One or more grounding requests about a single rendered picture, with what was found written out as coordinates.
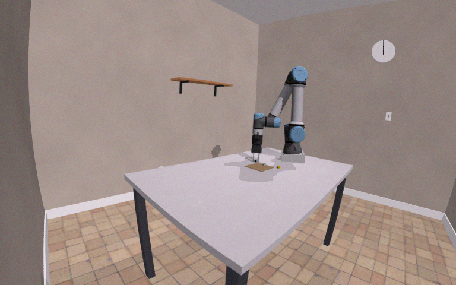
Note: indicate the brown square mat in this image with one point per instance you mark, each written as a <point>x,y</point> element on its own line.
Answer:
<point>259,167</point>

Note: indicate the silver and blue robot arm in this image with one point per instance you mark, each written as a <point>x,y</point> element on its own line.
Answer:
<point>294,132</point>

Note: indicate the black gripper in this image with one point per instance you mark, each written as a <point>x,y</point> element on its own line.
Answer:
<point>256,142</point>

